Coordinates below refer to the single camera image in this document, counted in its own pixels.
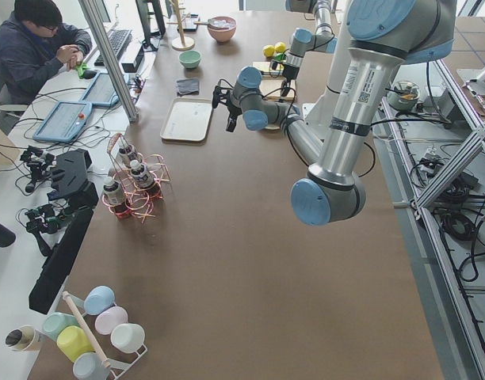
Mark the seated person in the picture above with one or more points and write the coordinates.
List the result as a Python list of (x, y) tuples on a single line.
[(35, 44)]

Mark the paper cup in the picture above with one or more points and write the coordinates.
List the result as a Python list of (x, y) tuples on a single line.
[(24, 339)]

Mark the pink cup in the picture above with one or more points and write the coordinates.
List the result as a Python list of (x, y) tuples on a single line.
[(109, 319)]

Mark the grey blue cup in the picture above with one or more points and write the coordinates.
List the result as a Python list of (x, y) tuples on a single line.
[(88, 367)]

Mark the white cup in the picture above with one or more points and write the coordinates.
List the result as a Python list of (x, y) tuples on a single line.
[(128, 337)]

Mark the black keyboard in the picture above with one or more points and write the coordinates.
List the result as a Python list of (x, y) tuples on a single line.
[(119, 40)]

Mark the bamboo cutting board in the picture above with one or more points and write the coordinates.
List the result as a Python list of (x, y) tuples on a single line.
[(271, 82)]

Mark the pink bowl with ice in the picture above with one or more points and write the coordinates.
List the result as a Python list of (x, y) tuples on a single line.
[(222, 28)]

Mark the blue teach pendant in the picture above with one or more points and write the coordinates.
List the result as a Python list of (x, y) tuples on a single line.
[(64, 122), (100, 92)]

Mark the grey folded cloth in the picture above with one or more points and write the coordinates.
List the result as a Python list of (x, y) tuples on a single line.
[(187, 86)]

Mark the green ceramic bowl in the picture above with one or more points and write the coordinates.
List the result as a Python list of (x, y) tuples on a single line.
[(190, 59)]

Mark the wooden mug tree stand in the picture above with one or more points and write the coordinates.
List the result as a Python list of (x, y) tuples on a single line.
[(183, 42)]

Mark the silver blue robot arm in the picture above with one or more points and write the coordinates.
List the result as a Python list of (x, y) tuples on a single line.
[(375, 40), (322, 39)]

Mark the yellow lemon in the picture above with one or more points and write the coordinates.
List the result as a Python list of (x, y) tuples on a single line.
[(280, 47), (268, 51)]

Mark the green cup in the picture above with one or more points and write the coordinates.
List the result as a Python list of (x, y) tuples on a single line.
[(56, 322)]

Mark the yellow cup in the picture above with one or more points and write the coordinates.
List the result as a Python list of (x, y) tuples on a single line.
[(73, 342)]

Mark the cream rabbit tray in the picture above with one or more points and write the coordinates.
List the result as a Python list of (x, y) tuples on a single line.
[(187, 120)]

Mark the white cup rack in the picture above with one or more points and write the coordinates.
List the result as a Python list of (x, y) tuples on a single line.
[(119, 363)]

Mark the tea bottle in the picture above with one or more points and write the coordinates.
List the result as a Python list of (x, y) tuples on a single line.
[(115, 197), (141, 176), (127, 154)]

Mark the aluminium frame post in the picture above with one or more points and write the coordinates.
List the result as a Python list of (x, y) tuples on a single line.
[(93, 18)]

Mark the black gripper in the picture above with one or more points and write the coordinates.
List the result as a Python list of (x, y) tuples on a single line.
[(290, 73), (233, 112)]

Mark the copper wire bottle rack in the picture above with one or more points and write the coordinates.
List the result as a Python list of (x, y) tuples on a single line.
[(140, 204)]

